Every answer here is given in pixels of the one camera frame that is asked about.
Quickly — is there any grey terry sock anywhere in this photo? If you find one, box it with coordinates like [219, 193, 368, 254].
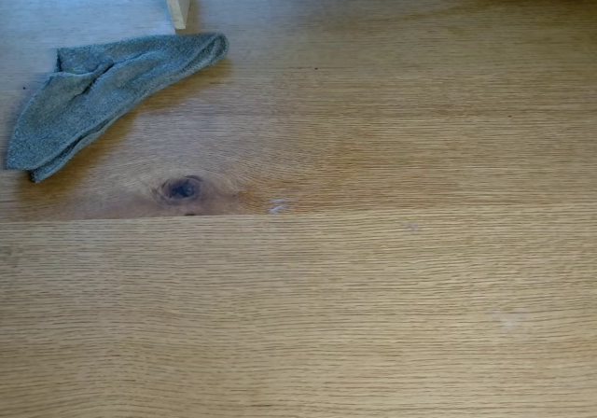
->
[5, 31, 230, 184]

